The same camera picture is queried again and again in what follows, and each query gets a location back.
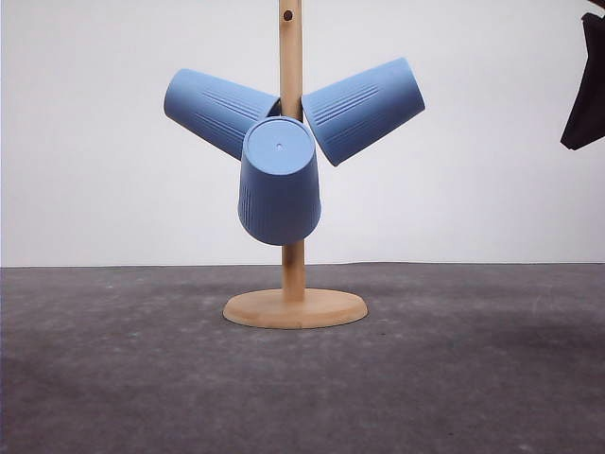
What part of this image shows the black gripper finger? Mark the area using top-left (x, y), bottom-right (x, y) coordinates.
top-left (561, 12), bottom-right (605, 151)

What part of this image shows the blue ribbed cup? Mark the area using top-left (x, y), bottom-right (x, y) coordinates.
top-left (237, 115), bottom-right (321, 245)

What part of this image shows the wooden mug tree stand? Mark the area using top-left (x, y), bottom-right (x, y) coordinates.
top-left (223, 0), bottom-right (369, 330)

